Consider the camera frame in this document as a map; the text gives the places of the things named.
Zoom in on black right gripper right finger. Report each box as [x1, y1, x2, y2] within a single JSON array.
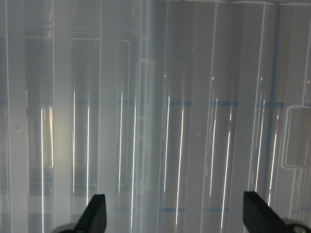
[[243, 191, 292, 233]]

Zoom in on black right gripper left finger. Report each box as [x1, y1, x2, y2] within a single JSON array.
[[73, 194, 107, 233]]

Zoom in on clear plastic storage box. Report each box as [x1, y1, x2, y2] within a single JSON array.
[[0, 0, 311, 233]]

